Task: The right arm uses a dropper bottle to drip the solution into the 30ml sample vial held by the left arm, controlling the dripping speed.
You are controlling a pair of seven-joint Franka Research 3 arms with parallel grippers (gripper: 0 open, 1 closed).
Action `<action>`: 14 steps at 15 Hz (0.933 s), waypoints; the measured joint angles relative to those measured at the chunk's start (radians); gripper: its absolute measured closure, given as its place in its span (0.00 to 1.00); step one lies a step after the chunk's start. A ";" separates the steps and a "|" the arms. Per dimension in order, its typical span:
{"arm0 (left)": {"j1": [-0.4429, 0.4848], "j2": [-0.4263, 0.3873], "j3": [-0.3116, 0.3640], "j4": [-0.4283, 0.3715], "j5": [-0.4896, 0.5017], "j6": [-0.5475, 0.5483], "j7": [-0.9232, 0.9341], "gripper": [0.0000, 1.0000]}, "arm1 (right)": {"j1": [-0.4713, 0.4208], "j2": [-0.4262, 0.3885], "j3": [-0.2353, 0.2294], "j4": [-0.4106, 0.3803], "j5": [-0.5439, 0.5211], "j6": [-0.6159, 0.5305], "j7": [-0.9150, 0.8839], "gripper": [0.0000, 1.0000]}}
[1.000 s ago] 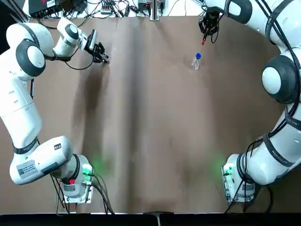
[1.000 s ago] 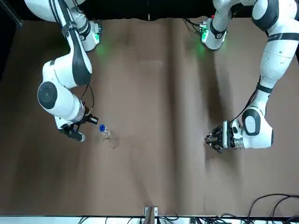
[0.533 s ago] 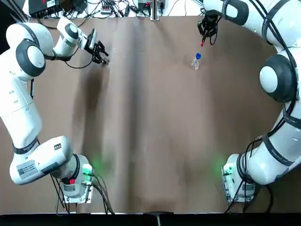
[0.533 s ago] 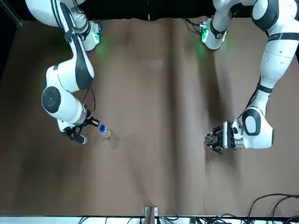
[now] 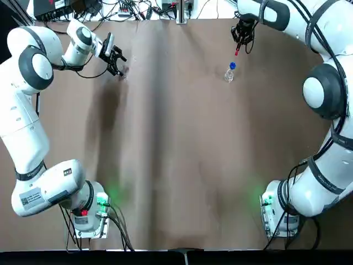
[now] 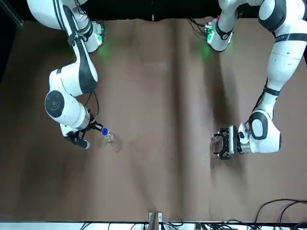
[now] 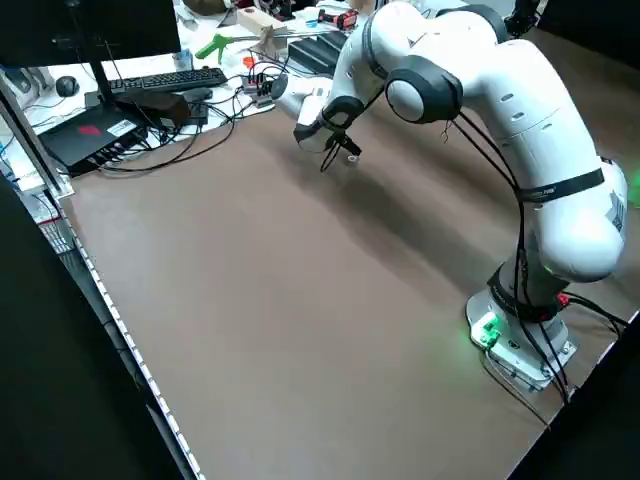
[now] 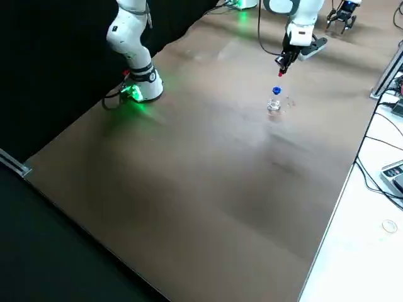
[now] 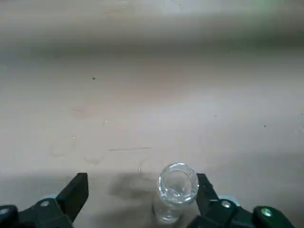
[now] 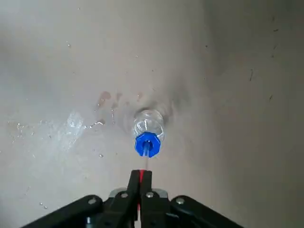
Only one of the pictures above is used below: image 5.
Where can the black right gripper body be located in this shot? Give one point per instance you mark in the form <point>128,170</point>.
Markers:
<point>245,26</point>

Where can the dark brown box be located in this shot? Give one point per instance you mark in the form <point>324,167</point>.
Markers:
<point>85,7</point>

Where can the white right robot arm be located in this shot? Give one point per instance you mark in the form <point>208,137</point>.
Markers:
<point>309,193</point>

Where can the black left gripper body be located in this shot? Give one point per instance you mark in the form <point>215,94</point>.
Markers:
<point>106,58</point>

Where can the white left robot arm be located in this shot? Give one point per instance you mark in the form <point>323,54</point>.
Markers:
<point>24,124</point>

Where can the black box red logo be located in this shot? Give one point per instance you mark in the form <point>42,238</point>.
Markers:
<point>52,11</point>

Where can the black flat box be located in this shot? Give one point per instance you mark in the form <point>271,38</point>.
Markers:
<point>168,4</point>

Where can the red bulb dropper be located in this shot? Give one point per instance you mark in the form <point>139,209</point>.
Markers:
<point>236,53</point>

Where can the silver aluminium frame post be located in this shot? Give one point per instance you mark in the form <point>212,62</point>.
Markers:
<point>182,16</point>
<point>26,13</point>

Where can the grey hub red plugs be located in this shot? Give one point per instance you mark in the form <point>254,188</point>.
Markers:
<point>125,9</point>

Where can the clear bottle blue cap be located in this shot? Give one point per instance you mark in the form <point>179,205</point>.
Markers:
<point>229,75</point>

